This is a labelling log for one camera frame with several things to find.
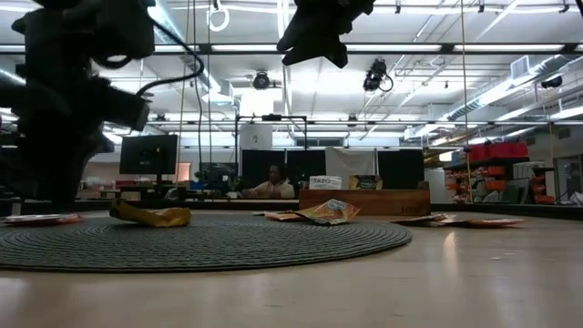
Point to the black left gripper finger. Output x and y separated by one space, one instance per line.
43 173
70 173

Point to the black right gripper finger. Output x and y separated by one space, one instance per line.
337 45
300 43

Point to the yellow tea packet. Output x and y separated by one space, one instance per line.
155 218

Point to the orange mango tea packet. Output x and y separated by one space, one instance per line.
330 212

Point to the red tea packet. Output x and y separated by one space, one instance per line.
280 216

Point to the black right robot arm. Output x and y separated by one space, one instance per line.
580 6

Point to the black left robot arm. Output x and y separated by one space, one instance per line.
91 27

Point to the wooden tea organizer box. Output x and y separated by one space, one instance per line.
364 203

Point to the black computer monitor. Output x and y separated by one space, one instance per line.
148 155

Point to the white paper sign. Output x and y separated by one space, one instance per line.
256 136

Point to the white curtain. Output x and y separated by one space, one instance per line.
348 161

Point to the black partition panel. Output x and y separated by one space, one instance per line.
401 168

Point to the person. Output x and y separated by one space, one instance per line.
273 187

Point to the round grey woven placemat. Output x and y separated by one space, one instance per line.
205 243

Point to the white barrel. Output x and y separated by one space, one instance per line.
436 184

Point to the red storage bin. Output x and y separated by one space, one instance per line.
478 152
508 150

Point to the metal shelf rack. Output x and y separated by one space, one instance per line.
496 180

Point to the black metal station frame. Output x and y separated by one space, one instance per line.
271 117

